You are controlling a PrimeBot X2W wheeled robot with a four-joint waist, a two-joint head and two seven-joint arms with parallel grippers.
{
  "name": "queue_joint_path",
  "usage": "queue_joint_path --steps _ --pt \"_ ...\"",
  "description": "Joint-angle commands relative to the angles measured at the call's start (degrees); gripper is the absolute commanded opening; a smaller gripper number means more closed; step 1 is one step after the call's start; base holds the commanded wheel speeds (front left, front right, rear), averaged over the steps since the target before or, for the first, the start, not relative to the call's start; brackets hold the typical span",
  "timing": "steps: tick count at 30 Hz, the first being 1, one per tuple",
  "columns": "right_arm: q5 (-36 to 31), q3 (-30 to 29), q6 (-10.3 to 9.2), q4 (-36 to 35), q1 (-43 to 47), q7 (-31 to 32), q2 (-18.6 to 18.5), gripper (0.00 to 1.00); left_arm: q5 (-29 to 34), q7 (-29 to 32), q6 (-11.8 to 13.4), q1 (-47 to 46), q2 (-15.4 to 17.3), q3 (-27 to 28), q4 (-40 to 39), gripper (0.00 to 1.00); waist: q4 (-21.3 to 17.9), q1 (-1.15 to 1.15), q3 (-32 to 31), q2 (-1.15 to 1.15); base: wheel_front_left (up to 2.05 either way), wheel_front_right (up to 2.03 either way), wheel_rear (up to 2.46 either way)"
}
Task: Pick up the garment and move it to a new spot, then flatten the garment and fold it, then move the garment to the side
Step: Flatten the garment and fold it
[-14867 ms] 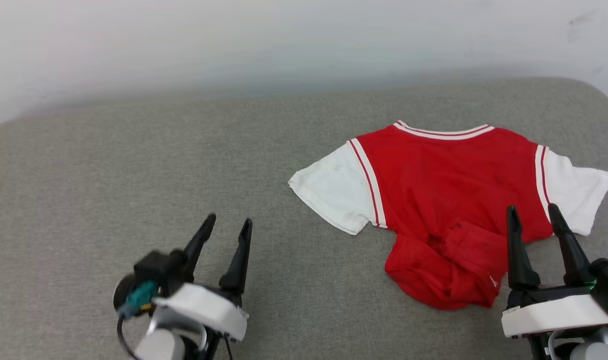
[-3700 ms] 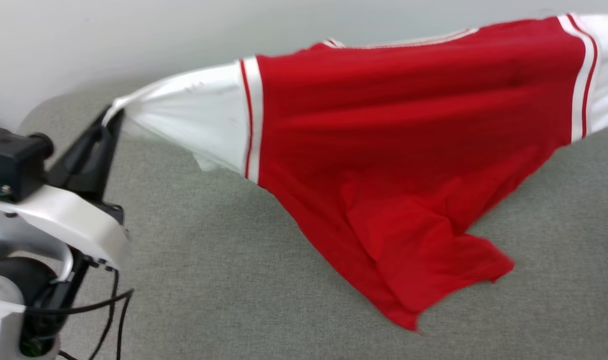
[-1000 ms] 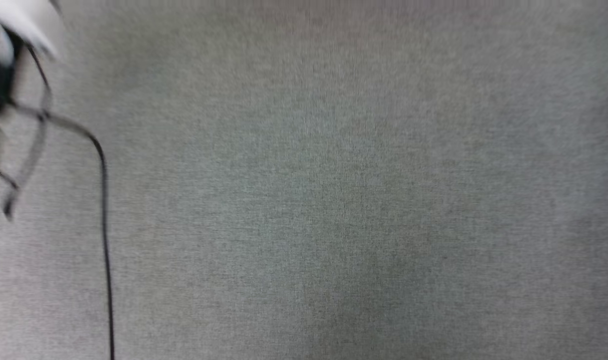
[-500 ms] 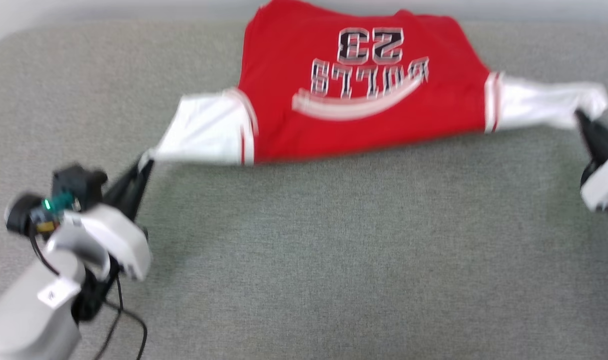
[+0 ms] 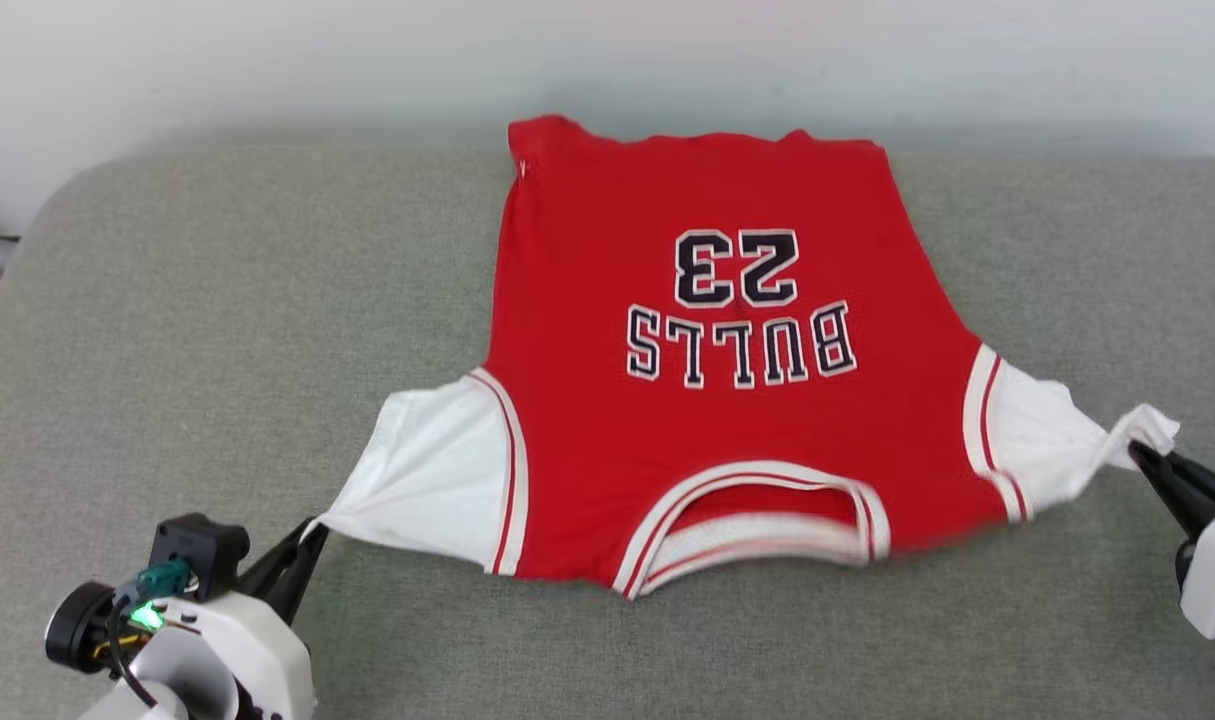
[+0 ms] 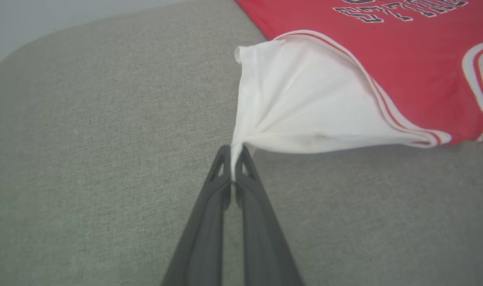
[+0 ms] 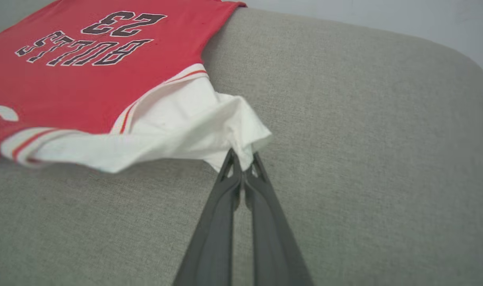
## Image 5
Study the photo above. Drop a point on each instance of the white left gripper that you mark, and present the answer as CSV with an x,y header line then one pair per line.
x,y
262,650

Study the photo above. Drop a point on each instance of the red and white basketball jersey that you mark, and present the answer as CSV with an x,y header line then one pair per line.
x,y
707,430

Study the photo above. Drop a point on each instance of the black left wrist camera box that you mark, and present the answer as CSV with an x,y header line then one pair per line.
x,y
197,550

